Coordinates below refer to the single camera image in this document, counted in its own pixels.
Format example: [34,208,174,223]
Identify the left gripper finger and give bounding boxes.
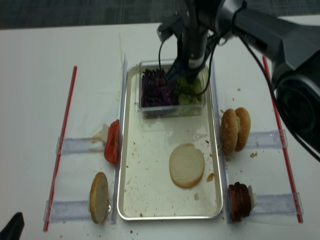
[0,212,25,240]

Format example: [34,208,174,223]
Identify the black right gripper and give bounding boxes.
[165,10,208,81]

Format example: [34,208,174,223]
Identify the green lettuce leaves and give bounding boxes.
[175,77,202,105]

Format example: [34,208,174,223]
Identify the purple lettuce leaves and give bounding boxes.
[141,68,179,108]

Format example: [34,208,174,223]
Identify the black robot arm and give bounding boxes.
[157,0,320,157]

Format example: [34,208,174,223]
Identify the tomato slices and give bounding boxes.
[104,119,120,165]

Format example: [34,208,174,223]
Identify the meat patty slices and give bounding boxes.
[228,182,253,223]

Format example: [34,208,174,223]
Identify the clear plastic container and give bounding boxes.
[135,61,207,119]

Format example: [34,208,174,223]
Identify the lower left clear divider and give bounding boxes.
[43,200,91,222]

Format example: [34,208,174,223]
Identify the clear divider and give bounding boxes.
[43,200,91,222]
[55,137,104,155]
[244,130,288,149]
[251,192,304,215]

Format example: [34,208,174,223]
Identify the sesame bun left half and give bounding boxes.
[221,108,239,155]

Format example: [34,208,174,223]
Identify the sesame bun half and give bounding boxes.
[221,108,239,155]
[235,107,251,152]

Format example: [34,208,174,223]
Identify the left red strip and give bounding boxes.
[43,65,78,233]

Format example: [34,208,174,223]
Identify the red strip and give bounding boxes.
[43,65,78,233]
[261,55,303,223]

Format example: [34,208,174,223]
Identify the sesame bun right half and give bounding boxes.
[235,107,251,152]

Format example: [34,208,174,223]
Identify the right red strip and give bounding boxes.
[261,55,303,223]

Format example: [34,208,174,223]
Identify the bun bottom slice on tray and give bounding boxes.
[169,143,205,188]

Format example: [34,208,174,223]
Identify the upright bun slice left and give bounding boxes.
[89,172,109,224]

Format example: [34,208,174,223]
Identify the white metal tray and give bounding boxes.
[117,60,223,221]

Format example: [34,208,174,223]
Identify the white pusher block left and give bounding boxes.
[88,123,109,152]

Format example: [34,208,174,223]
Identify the white pusher block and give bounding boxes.
[247,185,257,210]
[88,123,109,152]

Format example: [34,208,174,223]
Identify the upper left clear divider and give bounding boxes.
[55,137,104,155]

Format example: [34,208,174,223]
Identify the upper right clear divider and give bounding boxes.
[244,130,288,149]

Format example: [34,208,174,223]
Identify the white pusher block right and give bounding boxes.
[247,185,257,210]

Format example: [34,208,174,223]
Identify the lower right clear divider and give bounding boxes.
[251,192,304,215]

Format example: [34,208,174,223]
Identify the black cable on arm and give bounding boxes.
[157,27,320,163]

